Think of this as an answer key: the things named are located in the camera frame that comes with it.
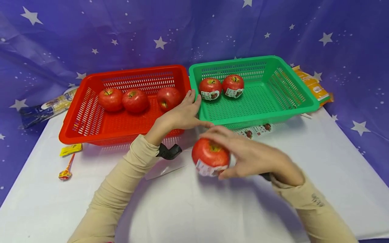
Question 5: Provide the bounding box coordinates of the person's right hand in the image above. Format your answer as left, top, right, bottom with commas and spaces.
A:
200, 126, 305, 187

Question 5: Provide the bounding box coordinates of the person's left hand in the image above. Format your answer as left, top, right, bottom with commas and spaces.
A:
145, 89, 214, 146

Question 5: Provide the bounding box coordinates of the red apple with label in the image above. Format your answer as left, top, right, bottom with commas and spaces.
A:
199, 78, 223, 101
222, 74, 245, 99
191, 137, 231, 177

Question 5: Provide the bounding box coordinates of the person's left forearm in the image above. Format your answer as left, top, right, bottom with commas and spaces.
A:
67, 134, 161, 243

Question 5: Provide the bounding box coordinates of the person's right forearm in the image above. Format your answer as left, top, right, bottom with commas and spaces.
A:
270, 173, 359, 243

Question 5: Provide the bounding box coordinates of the apple label strip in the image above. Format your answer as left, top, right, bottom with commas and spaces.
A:
234, 123, 274, 139

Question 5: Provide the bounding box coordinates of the black wrist band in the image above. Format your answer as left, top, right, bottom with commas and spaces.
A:
156, 143, 183, 160

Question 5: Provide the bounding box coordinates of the green plastic basket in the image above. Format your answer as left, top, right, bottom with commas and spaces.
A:
188, 55, 320, 131

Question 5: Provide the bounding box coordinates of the clear plastic film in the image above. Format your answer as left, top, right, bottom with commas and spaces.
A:
144, 150, 189, 181

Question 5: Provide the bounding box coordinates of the red plastic basket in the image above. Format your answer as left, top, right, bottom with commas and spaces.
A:
58, 64, 192, 146

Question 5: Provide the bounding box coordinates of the orange snack packet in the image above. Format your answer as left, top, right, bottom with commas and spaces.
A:
292, 65, 334, 107

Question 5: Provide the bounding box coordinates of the yellow packet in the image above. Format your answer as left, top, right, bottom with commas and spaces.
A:
59, 143, 83, 157

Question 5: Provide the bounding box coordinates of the lollipop with orange stick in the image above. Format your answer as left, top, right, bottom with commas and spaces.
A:
58, 154, 76, 181

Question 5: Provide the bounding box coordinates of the blue and beige packet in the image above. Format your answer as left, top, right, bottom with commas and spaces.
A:
19, 86, 79, 129

